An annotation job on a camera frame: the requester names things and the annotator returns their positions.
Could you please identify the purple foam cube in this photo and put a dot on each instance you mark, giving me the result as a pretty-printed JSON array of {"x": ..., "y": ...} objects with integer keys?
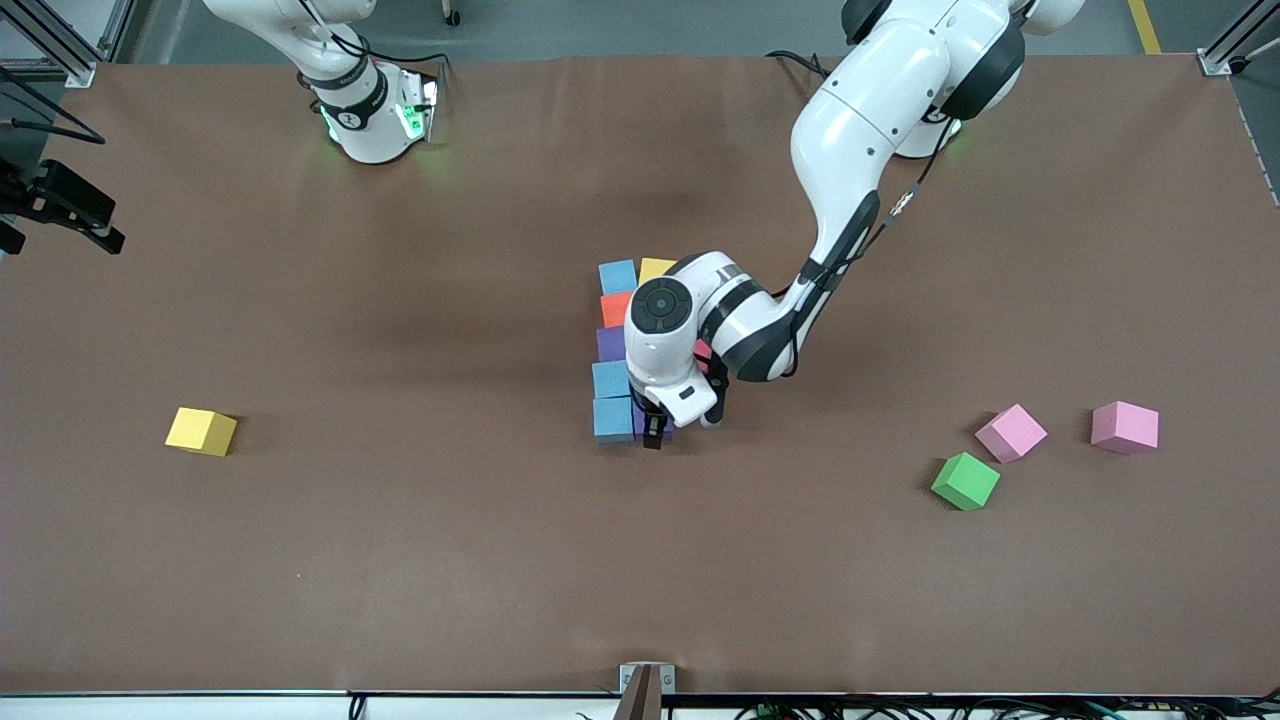
[
  {"x": 638, "y": 425},
  {"x": 610, "y": 343}
]

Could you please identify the light blue foam cube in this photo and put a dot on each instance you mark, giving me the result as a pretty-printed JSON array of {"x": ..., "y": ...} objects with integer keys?
[
  {"x": 617, "y": 276},
  {"x": 613, "y": 420},
  {"x": 610, "y": 380}
]

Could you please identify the red foam cube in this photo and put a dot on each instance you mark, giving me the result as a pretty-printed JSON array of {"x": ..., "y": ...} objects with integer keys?
[{"x": 703, "y": 353}]

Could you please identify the orange foam cube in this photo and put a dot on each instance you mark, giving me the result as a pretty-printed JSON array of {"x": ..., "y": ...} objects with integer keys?
[{"x": 614, "y": 308}]

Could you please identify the yellow foam cube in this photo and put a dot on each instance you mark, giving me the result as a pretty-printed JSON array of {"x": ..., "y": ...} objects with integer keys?
[
  {"x": 200, "y": 430},
  {"x": 655, "y": 268}
]

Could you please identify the green foam cube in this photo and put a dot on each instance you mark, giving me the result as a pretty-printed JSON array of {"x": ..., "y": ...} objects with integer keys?
[{"x": 965, "y": 481}]

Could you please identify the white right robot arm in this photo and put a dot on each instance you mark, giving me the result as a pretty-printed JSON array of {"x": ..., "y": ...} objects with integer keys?
[{"x": 365, "y": 110}]

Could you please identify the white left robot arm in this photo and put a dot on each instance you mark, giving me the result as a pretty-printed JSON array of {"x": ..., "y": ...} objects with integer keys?
[{"x": 860, "y": 130}]

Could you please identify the brown table mat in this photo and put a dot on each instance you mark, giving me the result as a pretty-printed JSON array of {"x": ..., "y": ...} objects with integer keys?
[{"x": 600, "y": 580}]

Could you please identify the pink foam cube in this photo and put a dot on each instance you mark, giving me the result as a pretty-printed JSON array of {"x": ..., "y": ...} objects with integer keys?
[
  {"x": 1125, "y": 425},
  {"x": 1012, "y": 433}
]

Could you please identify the white table edge strip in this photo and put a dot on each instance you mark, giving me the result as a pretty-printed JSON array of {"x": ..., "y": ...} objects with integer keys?
[{"x": 200, "y": 708}]

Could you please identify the aluminium frame profile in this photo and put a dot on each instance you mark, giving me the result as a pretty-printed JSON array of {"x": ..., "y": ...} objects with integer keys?
[
  {"x": 1225, "y": 50},
  {"x": 60, "y": 50}
]

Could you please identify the silver metal bracket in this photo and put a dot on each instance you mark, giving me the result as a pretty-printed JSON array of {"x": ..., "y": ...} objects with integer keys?
[{"x": 630, "y": 680}]

